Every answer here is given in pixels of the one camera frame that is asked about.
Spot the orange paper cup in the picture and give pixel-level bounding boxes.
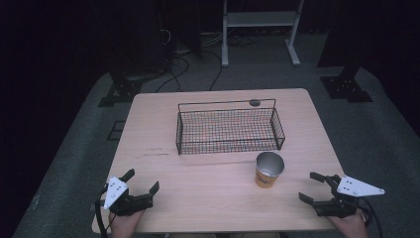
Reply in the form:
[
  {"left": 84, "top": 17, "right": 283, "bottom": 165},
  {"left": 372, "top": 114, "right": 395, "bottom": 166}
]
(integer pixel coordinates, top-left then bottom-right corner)
[{"left": 254, "top": 151, "right": 285, "bottom": 189}]

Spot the person's left hand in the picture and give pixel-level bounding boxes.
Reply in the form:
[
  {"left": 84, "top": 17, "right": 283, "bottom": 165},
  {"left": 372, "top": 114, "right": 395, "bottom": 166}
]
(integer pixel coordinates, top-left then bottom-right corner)
[{"left": 108, "top": 209, "right": 145, "bottom": 238}]

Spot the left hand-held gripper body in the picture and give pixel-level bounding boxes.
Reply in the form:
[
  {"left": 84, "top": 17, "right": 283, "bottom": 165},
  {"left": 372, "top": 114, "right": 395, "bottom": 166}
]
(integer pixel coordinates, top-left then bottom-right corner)
[{"left": 103, "top": 176, "right": 155, "bottom": 217}]

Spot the person's right hand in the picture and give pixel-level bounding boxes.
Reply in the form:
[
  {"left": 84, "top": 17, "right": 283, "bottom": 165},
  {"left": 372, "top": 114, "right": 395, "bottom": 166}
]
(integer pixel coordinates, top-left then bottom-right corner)
[{"left": 327, "top": 209, "right": 368, "bottom": 238}]

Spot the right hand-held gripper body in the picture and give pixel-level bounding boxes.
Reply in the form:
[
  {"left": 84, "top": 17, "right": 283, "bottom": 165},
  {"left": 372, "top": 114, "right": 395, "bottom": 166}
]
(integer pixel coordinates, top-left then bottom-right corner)
[{"left": 312, "top": 175, "right": 386, "bottom": 219}]

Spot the white metal stand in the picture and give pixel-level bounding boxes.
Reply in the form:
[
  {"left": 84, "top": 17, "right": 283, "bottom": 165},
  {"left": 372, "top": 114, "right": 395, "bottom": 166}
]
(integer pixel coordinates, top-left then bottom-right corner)
[{"left": 221, "top": 0, "right": 305, "bottom": 68}]

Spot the bundle of floor cables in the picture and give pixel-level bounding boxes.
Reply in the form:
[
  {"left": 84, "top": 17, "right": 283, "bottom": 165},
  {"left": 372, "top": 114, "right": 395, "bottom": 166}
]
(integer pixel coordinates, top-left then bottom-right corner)
[{"left": 155, "top": 28, "right": 262, "bottom": 93}]

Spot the black wire basket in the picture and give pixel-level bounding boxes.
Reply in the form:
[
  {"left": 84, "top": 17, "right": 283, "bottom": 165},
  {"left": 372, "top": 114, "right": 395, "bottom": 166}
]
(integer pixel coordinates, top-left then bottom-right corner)
[{"left": 175, "top": 98, "right": 286, "bottom": 156}]

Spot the black stand base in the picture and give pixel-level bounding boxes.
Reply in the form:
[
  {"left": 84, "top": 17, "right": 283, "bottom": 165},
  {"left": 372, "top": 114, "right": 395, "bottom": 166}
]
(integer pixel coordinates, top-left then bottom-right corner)
[
  {"left": 320, "top": 63, "right": 374, "bottom": 103},
  {"left": 97, "top": 70, "right": 159, "bottom": 108}
]

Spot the black cable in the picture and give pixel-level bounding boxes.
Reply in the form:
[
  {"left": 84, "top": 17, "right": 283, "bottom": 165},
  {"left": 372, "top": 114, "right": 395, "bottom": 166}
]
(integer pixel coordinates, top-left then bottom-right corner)
[
  {"left": 94, "top": 184, "right": 115, "bottom": 238},
  {"left": 355, "top": 197, "right": 384, "bottom": 238}
]

